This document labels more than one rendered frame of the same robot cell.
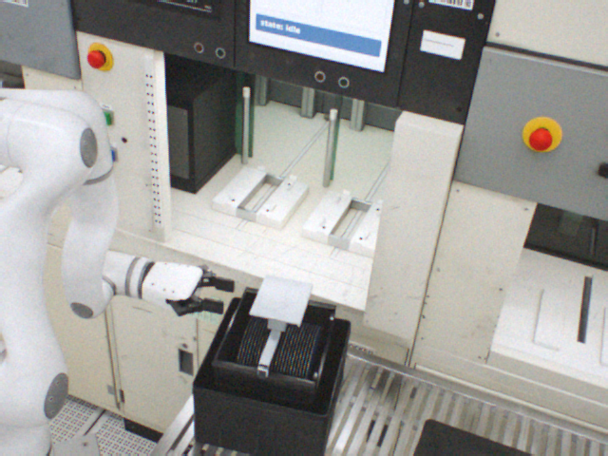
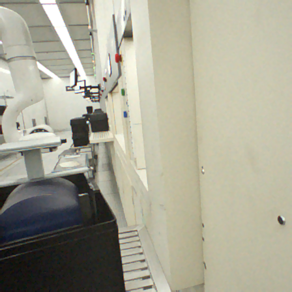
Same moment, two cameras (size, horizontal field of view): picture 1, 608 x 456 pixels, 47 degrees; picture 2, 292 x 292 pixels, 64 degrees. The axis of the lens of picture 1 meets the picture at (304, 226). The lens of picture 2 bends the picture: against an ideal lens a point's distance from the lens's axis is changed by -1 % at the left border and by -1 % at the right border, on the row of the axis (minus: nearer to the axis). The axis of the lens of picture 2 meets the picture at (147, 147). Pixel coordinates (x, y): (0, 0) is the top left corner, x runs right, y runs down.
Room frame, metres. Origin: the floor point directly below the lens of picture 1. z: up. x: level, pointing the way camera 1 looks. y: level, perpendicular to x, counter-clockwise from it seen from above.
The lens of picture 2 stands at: (0.99, -0.52, 1.14)
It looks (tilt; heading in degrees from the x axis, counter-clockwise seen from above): 10 degrees down; 60
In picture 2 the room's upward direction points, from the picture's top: 5 degrees counter-clockwise
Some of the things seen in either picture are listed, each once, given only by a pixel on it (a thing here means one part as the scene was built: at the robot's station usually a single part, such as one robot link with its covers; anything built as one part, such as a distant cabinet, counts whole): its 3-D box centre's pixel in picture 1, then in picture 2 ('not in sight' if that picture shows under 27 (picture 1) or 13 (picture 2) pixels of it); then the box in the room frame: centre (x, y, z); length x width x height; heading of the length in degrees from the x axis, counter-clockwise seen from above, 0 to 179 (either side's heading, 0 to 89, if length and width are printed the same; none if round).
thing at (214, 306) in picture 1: (205, 308); not in sight; (1.00, 0.18, 1.06); 0.07 x 0.03 x 0.03; 80
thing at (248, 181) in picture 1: (261, 195); not in sight; (1.66, 0.13, 0.89); 0.22 x 0.21 x 0.04; 161
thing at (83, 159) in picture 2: not in sight; (75, 176); (1.66, 2.75, 0.24); 0.97 x 0.52 x 0.48; 73
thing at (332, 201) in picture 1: (351, 220); not in sight; (1.57, -0.12, 0.89); 0.22 x 0.21 x 0.04; 161
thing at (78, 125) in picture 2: not in sight; (78, 125); (2.12, 4.04, 0.85); 0.30 x 0.28 x 0.26; 70
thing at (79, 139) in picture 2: not in sight; (79, 138); (2.12, 4.04, 0.59); 0.30 x 0.28 x 0.26; 71
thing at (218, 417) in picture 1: (274, 379); (49, 243); (1.02, 0.04, 0.85); 0.28 x 0.28 x 0.17; 80
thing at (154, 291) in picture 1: (170, 284); (39, 141); (1.06, 0.26, 1.06); 0.11 x 0.10 x 0.07; 80
